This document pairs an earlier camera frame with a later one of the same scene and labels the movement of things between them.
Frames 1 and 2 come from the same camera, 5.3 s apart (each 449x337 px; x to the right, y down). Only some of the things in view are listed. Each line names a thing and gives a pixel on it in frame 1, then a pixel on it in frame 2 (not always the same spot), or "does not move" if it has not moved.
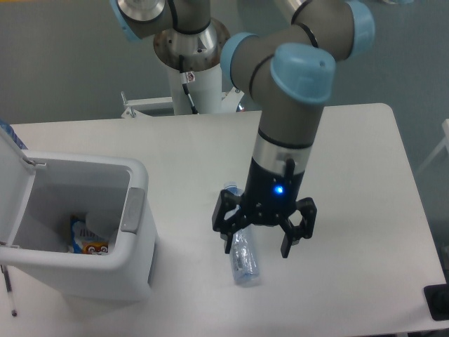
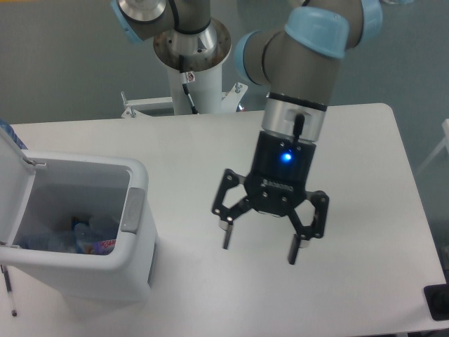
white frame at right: [445, 127] does not move
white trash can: [66, 184] does not move
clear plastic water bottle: [244, 260] to [76, 238]
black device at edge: [437, 298] does not move
